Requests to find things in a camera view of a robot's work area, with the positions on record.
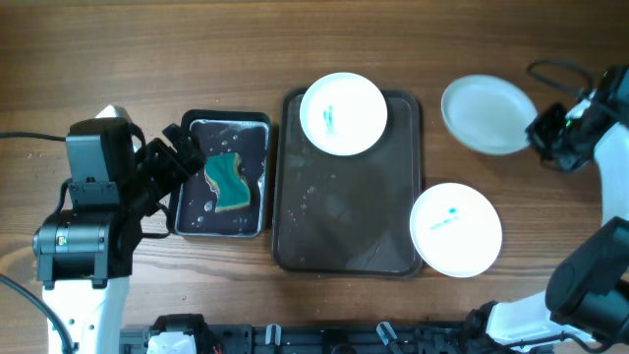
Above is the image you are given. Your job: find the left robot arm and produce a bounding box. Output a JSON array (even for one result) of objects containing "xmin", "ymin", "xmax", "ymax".
[{"xmin": 33, "ymin": 105, "xmax": 205, "ymax": 353}]

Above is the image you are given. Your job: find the white plate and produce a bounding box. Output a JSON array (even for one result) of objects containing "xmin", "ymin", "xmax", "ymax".
[
  {"xmin": 299, "ymin": 72, "xmax": 388, "ymax": 156},
  {"xmin": 409, "ymin": 183, "xmax": 503, "ymax": 278}
]

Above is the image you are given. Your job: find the pale blue plate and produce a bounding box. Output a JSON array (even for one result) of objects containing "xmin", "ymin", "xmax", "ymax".
[{"xmin": 440, "ymin": 75, "xmax": 538, "ymax": 155}]

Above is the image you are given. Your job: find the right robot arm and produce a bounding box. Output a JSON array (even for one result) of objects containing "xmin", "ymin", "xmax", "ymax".
[{"xmin": 457, "ymin": 59, "xmax": 628, "ymax": 353}]

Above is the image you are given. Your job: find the white plate top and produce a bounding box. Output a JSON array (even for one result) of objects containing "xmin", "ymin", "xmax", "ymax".
[{"xmin": 299, "ymin": 72, "xmax": 388, "ymax": 156}]

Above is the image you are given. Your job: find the black sponge tray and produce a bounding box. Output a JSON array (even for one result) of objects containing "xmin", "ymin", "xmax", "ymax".
[{"xmin": 170, "ymin": 109, "xmax": 272, "ymax": 238}]

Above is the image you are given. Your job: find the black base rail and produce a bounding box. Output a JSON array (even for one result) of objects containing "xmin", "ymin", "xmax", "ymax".
[{"xmin": 119, "ymin": 314, "xmax": 493, "ymax": 354}]

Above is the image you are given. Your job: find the green yellow sponge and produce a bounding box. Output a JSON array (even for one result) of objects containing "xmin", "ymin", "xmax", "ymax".
[{"xmin": 204, "ymin": 152, "xmax": 251, "ymax": 212}]

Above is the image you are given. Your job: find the dark brown serving tray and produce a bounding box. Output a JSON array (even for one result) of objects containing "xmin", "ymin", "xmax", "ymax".
[{"xmin": 272, "ymin": 88, "xmax": 423, "ymax": 278}]

